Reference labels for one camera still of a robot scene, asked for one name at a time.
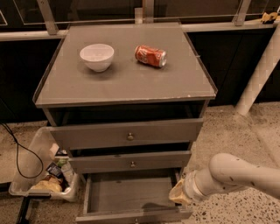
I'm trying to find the metal window railing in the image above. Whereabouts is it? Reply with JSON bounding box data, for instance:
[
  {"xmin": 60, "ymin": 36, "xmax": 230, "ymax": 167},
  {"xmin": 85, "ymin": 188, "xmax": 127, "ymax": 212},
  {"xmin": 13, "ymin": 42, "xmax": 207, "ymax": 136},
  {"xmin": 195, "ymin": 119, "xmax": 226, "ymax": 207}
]
[{"xmin": 0, "ymin": 0, "xmax": 280, "ymax": 42}]

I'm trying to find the dark blue snack packet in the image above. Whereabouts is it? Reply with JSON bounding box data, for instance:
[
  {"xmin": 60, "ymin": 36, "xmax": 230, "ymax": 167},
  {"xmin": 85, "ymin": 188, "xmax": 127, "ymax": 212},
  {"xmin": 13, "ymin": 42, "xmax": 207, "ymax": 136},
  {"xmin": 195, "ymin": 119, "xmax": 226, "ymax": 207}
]
[{"xmin": 46, "ymin": 163, "xmax": 62, "ymax": 178}]

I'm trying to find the black stand base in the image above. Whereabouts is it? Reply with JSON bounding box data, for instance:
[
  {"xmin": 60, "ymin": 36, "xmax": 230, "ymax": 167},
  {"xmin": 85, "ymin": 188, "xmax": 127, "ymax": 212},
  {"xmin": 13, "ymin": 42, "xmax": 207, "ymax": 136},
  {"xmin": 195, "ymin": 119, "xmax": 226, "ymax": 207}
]
[{"xmin": 16, "ymin": 197, "xmax": 31, "ymax": 224}]

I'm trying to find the grey bottom drawer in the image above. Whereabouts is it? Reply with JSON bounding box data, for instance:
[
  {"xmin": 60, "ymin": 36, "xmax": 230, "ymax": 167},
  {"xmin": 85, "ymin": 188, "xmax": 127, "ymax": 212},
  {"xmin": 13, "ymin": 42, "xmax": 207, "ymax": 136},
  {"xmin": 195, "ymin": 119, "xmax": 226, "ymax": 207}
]
[{"xmin": 76, "ymin": 169, "xmax": 192, "ymax": 224}]

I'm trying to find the white slanted pillar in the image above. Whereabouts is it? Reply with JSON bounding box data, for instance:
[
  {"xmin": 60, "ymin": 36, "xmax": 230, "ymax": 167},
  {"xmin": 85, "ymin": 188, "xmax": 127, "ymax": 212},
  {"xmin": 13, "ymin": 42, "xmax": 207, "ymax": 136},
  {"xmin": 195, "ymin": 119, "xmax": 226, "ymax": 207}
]
[{"xmin": 235, "ymin": 24, "xmax": 280, "ymax": 116}]

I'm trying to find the grey top drawer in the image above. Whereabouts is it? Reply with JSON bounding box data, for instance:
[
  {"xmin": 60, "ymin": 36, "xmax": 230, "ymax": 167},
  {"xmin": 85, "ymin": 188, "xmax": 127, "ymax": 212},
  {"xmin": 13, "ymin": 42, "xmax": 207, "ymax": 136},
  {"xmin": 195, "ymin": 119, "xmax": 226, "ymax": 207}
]
[{"xmin": 49, "ymin": 118, "xmax": 203, "ymax": 150}]

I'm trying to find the grey drawer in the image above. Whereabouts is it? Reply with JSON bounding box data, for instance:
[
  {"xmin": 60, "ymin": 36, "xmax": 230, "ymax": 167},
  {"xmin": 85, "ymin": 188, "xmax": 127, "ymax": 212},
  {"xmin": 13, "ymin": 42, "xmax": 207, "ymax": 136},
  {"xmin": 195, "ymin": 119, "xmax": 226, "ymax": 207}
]
[
  {"xmin": 49, "ymin": 118, "xmax": 203, "ymax": 150},
  {"xmin": 76, "ymin": 169, "xmax": 192, "ymax": 224},
  {"xmin": 69, "ymin": 150, "xmax": 191, "ymax": 174}
]

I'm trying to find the clear plastic bottle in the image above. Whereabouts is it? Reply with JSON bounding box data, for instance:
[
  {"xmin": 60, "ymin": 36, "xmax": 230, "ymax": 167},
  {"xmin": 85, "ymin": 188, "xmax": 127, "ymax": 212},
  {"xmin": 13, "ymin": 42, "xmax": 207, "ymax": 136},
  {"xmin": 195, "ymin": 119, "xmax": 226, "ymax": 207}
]
[{"xmin": 61, "ymin": 162, "xmax": 74, "ymax": 184}]

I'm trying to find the yellow chip bag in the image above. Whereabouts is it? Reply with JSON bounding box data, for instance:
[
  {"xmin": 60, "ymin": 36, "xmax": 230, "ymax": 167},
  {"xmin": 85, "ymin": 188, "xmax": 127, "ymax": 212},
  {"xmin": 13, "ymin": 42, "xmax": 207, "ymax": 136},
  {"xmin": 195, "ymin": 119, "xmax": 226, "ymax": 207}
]
[{"xmin": 32, "ymin": 176, "xmax": 62, "ymax": 193}]

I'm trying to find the grey middle drawer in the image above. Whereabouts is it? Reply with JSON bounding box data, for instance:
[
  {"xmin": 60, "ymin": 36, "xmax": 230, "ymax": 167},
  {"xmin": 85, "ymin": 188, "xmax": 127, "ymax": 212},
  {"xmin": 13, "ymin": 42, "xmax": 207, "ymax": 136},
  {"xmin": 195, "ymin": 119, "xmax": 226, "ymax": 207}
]
[{"xmin": 69, "ymin": 150, "xmax": 191, "ymax": 174}]

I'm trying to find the grey drawer cabinet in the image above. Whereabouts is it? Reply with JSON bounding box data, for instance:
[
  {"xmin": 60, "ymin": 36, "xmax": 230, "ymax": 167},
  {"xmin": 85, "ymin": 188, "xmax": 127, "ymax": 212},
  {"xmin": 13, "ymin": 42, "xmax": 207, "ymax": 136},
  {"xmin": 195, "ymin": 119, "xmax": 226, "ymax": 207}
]
[{"xmin": 32, "ymin": 22, "xmax": 219, "ymax": 182}]

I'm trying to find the orange soda can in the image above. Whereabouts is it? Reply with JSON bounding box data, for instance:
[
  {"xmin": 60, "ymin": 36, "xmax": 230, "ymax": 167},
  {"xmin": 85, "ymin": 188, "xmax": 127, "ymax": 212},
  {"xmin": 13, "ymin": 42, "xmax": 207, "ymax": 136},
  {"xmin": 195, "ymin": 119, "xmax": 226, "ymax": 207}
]
[{"xmin": 135, "ymin": 45, "xmax": 167, "ymax": 67}]

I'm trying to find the clear plastic bin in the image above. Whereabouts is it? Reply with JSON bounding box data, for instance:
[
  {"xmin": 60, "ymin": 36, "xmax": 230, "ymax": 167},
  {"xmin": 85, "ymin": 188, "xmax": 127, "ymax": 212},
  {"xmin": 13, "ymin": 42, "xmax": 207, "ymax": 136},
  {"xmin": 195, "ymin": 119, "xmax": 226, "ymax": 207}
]
[{"xmin": 9, "ymin": 127, "xmax": 79, "ymax": 202}]

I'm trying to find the white ceramic bowl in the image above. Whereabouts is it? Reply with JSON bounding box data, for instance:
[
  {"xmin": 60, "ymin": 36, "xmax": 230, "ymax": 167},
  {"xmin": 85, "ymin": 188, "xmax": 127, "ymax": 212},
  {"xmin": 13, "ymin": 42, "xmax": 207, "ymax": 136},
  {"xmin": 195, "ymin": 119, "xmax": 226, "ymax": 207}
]
[{"xmin": 80, "ymin": 44, "xmax": 115, "ymax": 72}]

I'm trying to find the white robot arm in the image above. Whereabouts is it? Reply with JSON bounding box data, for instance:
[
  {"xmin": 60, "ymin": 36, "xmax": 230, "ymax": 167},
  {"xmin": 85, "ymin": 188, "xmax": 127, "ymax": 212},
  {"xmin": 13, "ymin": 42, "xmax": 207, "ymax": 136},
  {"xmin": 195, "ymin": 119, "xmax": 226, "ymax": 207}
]
[{"xmin": 169, "ymin": 153, "xmax": 280, "ymax": 205}]

